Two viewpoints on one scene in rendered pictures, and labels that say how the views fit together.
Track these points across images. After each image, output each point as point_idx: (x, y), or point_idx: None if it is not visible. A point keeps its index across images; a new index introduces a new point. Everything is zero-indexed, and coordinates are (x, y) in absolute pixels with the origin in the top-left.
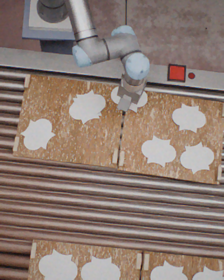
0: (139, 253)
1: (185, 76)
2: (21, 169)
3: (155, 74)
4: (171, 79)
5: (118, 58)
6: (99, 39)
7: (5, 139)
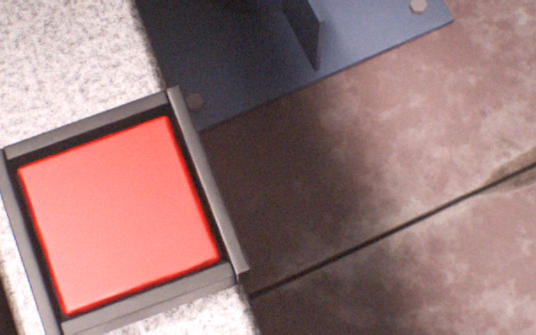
0: None
1: (107, 313)
2: None
3: (14, 32)
4: (5, 189)
5: (522, 130)
6: None
7: None
